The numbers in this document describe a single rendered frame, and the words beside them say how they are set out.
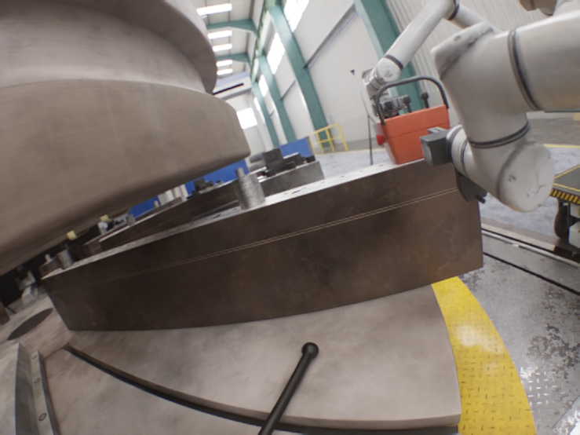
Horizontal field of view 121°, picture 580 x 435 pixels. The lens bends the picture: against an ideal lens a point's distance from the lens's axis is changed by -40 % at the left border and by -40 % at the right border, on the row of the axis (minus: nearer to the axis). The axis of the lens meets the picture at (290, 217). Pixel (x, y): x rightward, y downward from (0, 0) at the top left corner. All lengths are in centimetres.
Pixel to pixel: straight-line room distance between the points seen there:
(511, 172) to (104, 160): 63
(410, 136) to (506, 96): 48
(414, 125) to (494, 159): 43
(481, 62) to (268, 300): 83
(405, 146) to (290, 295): 55
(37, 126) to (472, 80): 62
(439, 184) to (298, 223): 40
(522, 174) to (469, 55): 14
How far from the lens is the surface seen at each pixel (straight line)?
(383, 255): 80
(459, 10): 147
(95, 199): 54
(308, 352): 71
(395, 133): 73
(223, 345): 94
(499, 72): 29
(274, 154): 182
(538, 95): 29
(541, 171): 35
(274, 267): 83
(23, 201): 50
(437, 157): 50
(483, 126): 33
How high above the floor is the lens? 82
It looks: 14 degrees down
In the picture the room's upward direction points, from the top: 20 degrees counter-clockwise
